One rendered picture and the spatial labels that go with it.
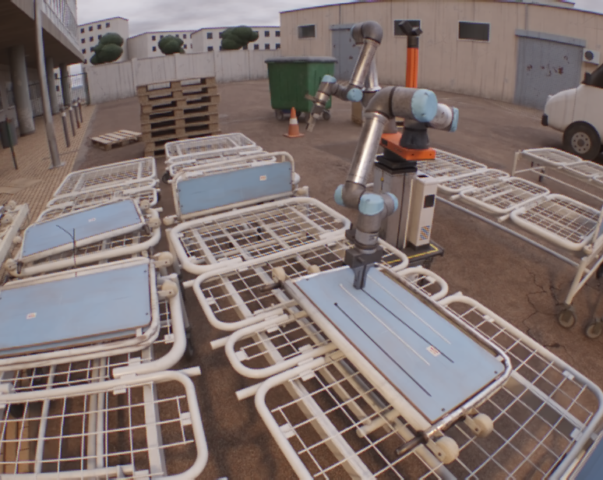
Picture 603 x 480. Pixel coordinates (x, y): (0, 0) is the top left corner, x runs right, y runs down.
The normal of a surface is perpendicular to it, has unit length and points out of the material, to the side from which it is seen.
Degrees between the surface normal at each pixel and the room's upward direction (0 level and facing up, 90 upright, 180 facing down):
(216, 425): 0
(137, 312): 7
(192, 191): 90
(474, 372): 5
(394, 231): 90
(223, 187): 90
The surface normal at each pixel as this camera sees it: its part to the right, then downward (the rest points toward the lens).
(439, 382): 0.06, -0.90
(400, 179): 0.36, 0.43
